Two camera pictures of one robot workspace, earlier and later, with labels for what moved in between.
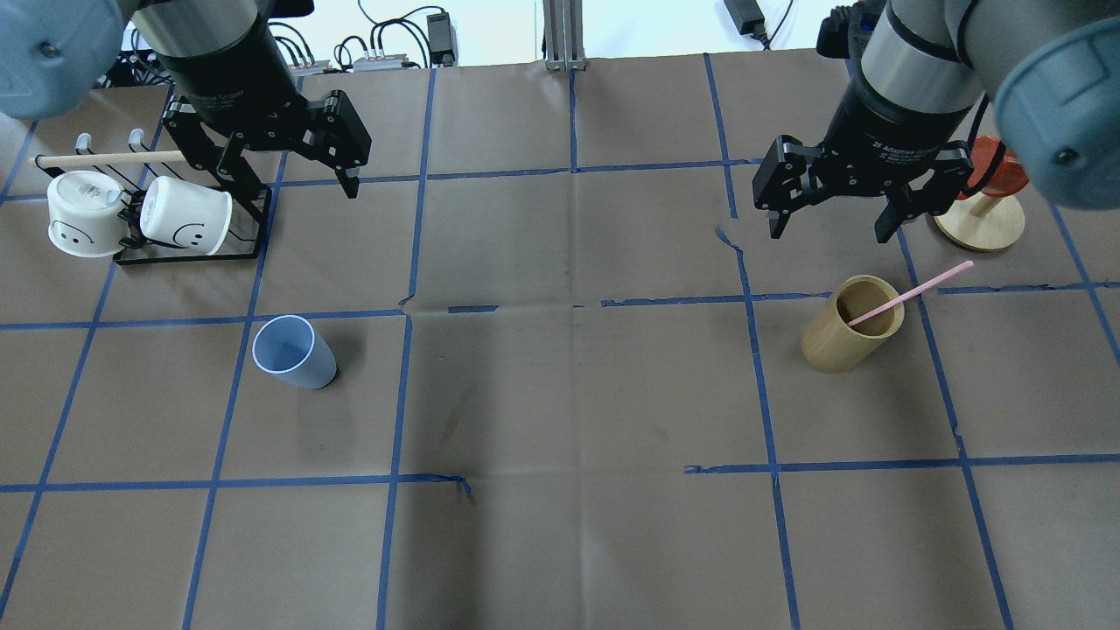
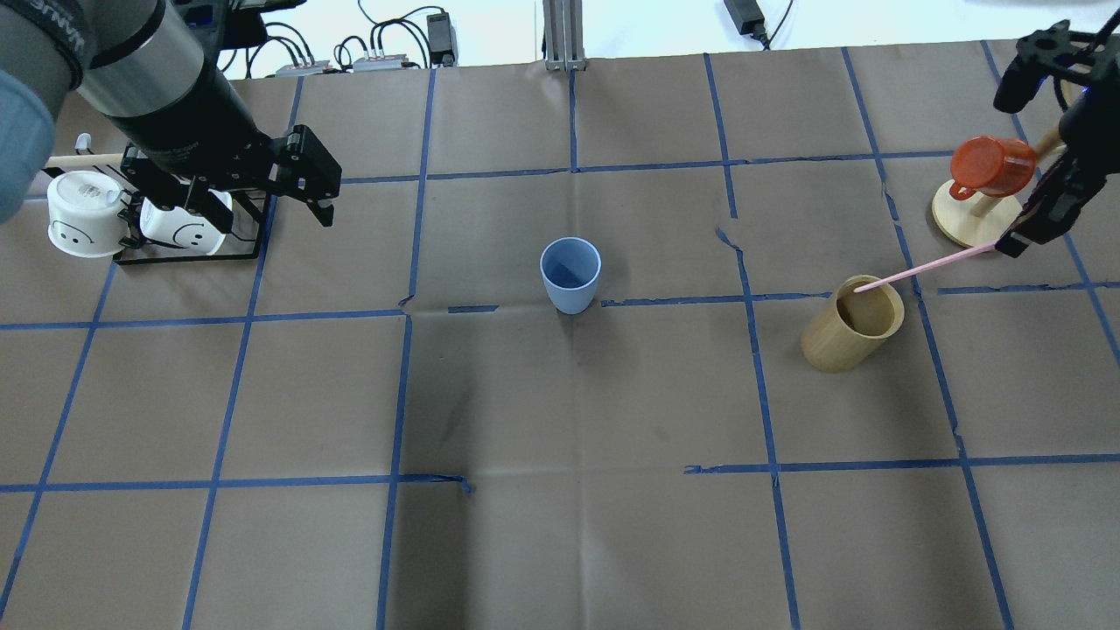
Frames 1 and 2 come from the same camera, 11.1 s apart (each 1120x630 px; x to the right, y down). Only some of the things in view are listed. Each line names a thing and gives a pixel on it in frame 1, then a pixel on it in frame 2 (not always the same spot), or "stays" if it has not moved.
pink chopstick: x=969 y=264 -> x=950 y=258
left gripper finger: x=236 y=174 -> x=201 y=202
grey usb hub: x=387 y=62 stays
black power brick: x=748 y=18 stays
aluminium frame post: x=563 y=24 stays
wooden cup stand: x=981 y=222 stays
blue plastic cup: x=288 y=347 -> x=570 y=267
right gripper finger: x=777 y=220 -> x=1012 y=244
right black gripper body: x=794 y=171 -> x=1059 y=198
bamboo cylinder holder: x=832 y=345 stays
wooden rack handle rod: x=60 y=161 stays
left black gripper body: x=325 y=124 -> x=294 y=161
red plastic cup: x=1009 y=178 stays
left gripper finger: x=349 y=180 -> x=325 y=215
